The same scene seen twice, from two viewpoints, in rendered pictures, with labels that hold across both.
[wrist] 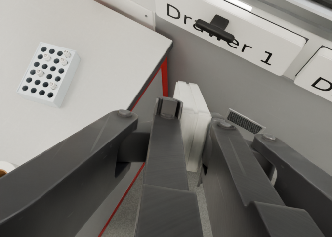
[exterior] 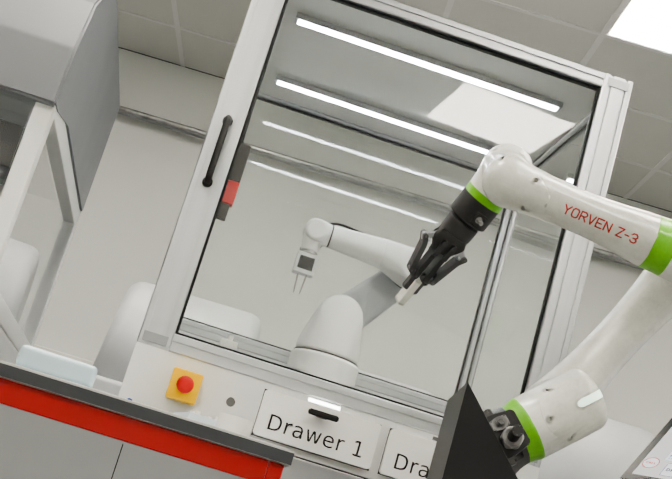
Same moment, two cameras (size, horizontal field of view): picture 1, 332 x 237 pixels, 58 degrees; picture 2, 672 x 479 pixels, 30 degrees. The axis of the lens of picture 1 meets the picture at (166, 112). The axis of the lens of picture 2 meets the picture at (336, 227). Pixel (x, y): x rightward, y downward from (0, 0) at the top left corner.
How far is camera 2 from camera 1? 278 cm
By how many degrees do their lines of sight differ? 90
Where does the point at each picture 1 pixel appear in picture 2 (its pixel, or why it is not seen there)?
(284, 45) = (369, 427)
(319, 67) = (395, 442)
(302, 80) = (386, 464)
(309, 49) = (383, 435)
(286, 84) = not seen: outside the picture
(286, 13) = (364, 404)
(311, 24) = (381, 409)
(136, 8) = not seen: hidden behind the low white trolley
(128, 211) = not seen: outside the picture
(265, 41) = (355, 430)
